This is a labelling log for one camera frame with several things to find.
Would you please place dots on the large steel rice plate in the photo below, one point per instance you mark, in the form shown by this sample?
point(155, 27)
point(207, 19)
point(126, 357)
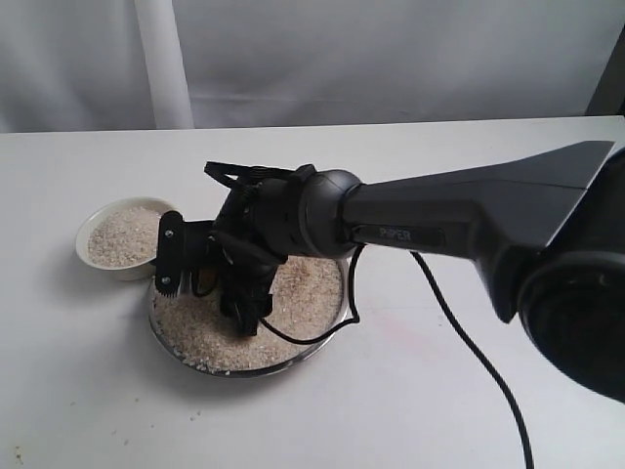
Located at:
point(308, 298)

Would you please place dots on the brown wooden cup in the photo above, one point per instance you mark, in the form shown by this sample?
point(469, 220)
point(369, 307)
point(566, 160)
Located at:
point(204, 281)

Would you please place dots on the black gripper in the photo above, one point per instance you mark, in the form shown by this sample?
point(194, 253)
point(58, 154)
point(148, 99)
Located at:
point(256, 230)

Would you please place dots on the small cream ceramic bowl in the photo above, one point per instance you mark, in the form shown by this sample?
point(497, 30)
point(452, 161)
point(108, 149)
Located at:
point(120, 239)

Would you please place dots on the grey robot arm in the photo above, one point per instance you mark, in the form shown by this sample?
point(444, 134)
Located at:
point(545, 233)

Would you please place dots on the dark post at right edge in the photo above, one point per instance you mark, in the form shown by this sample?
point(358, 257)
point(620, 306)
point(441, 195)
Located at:
point(608, 98)

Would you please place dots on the white curtain backdrop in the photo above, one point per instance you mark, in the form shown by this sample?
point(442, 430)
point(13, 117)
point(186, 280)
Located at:
point(135, 65)

